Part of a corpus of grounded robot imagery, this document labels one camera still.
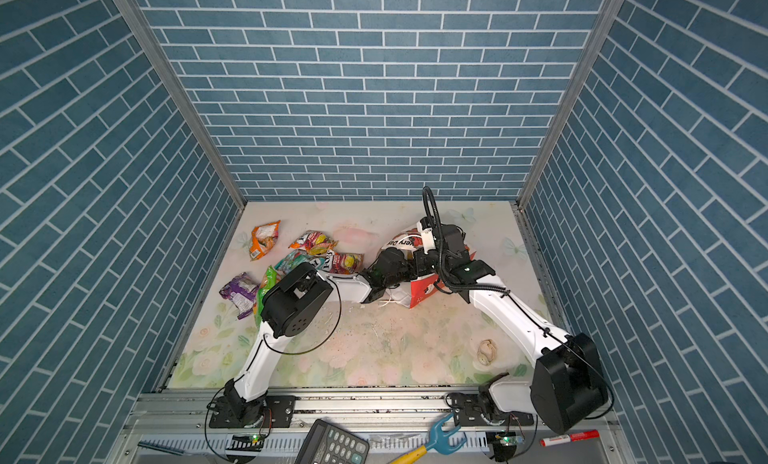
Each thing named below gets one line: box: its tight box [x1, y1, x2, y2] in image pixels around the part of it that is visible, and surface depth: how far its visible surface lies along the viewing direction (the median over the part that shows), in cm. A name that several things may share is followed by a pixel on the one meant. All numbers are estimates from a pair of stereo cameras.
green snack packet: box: [274, 249, 328, 276], surface depth 101 cm
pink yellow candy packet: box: [331, 253, 365, 275], surface depth 98 cm
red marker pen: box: [540, 429, 600, 447], surface depth 71 cm
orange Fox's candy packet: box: [288, 230, 339, 255], surface depth 104 cm
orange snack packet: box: [249, 220, 281, 261], surface depth 104 cm
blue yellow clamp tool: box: [392, 412, 467, 464], surface depth 70 cm
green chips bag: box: [254, 266, 278, 327], surface depth 82 cm
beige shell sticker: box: [477, 339, 498, 366], surface depth 86 cm
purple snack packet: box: [219, 272, 260, 320], surface depth 91 cm
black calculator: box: [294, 419, 370, 464], surface depth 69 cm
